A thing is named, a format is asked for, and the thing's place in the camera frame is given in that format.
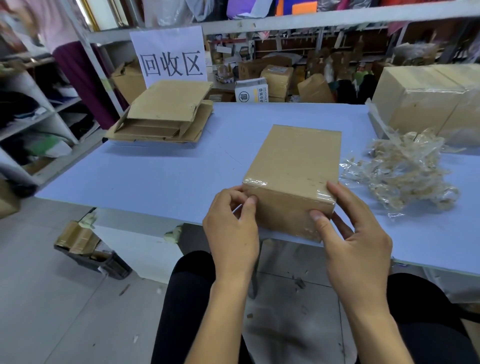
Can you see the flattened cardboard box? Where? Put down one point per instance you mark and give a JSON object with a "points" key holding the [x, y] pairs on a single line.
{"points": [[195, 127], [168, 101]]}

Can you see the black bin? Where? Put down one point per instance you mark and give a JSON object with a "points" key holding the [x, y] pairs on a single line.
{"points": [[101, 262]]}

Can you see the taped brown cardboard box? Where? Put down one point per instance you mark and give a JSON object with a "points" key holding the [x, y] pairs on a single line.
{"points": [[296, 165]]}

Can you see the person's right leg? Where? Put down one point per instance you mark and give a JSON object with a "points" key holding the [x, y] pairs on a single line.
{"points": [[427, 318]]}

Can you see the white shelving unit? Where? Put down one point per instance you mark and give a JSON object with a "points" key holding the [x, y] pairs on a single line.
{"points": [[33, 112]]}

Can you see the person's left leg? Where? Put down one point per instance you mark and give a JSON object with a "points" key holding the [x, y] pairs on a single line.
{"points": [[183, 307]]}

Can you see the maroon cloth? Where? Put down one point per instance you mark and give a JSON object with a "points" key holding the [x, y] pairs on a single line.
{"points": [[86, 82]]}

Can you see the white paper sign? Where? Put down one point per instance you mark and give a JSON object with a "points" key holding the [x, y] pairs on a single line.
{"points": [[168, 56]]}

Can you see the person's left hand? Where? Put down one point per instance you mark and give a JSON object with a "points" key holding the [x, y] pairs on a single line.
{"points": [[230, 240]]}

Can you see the large wrapped cardboard box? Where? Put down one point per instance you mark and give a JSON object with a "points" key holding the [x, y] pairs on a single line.
{"points": [[412, 101], [465, 112]]}

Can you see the taped cardboard scraps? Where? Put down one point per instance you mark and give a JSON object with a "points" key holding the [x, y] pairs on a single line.
{"points": [[77, 238]]}

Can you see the person's right forearm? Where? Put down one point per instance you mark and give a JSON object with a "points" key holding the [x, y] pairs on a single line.
{"points": [[375, 333]]}

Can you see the person's leg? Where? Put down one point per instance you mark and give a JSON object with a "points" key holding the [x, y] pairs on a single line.
{"points": [[183, 307], [427, 318]]}

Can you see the pile of clear tape scraps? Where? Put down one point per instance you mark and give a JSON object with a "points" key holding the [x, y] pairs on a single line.
{"points": [[405, 176]]}

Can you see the person's left forearm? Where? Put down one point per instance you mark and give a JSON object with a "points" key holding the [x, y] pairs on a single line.
{"points": [[219, 322]]}

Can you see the person's right thumb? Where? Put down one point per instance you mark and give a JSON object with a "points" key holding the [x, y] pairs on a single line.
{"points": [[323, 228]]}

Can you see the person's right hand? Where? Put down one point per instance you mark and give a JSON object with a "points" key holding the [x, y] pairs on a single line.
{"points": [[360, 258]]}

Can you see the white and blue carton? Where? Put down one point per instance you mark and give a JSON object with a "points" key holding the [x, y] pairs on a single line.
{"points": [[251, 92]]}

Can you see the pink cloth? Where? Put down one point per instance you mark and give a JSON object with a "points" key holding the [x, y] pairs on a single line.
{"points": [[48, 22]]}

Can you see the masking tape scrap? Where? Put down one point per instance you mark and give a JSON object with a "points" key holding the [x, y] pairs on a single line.
{"points": [[88, 220], [174, 234]]}

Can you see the person's left thumb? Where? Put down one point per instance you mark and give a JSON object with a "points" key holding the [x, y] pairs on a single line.
{"points": [[249, 210]]}

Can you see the green packet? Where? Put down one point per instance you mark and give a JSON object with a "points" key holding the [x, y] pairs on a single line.
{"points": [[50, 144]]}

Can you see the white metal rack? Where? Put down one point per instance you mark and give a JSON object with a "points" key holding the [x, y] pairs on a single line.
{"points": [[285, 20]]}

